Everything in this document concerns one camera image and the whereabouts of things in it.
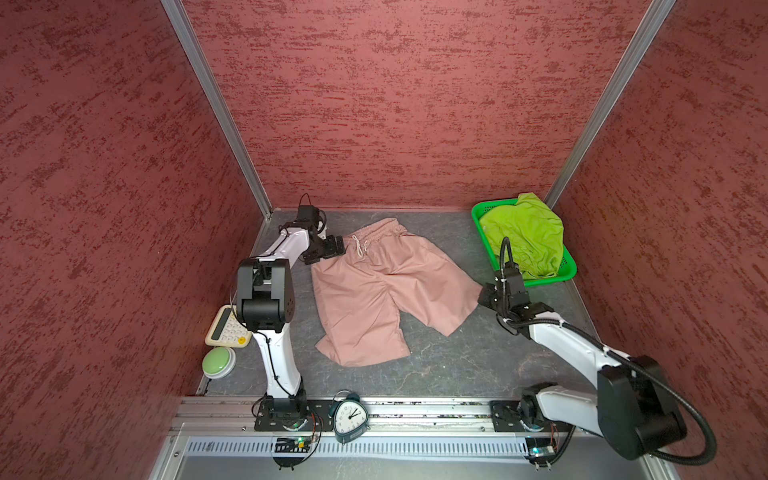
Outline pink shorts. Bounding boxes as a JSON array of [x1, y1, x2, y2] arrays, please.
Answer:
[[311, 218, 482, 367]]

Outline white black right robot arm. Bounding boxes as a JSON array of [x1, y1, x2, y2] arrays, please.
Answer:
[[478, 262, 687, 460]]

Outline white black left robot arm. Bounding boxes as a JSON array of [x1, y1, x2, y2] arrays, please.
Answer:
[[234, 204, 346, 430]]

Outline lime green shorts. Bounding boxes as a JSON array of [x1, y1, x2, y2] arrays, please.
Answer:
[[478, 191, 566, 281]]

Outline green plastic basket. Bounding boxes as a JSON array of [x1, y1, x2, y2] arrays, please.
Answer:
[[470, 197, 578, 290]]

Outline beige calculator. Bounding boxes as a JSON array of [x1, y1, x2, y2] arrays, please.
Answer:
[[204, 305, 252, 349]]

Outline green push button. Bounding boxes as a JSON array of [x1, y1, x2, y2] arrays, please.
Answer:
[[202, 347, 236, 380]]

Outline right controller board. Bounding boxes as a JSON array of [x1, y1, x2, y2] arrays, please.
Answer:
[[525, 437, 558, 468]]

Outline controller board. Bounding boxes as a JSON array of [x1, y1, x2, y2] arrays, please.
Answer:
[[272, 437, 314, 470], [525, 437, 558, 468]]

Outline teal alarm clock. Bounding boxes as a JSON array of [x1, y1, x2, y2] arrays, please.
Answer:
[[329, 390, 370, 444]]

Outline left controller board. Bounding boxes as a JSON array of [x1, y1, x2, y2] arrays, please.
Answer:
[[272, 437, 314, 470]]

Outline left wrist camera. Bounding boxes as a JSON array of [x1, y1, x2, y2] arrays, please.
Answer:
[[296, 205, 321, 226]]

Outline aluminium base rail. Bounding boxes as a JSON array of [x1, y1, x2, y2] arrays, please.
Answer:
[[170, 396, 532, 437]]

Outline black corrugated cable conduit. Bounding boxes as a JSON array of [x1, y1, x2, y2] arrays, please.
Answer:
[[497, 236, 719, 467]]

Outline left aluminium corner post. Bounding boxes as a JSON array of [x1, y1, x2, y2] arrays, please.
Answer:
[[161, 0, 273, 220]]

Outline aluminium corner post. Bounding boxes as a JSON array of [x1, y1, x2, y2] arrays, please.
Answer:
[[545, 0, 676, 209], [161, 0, 273, 220]]

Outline right aluminium corner post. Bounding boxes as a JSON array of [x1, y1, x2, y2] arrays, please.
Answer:
[[545, 0, 676, 209]]

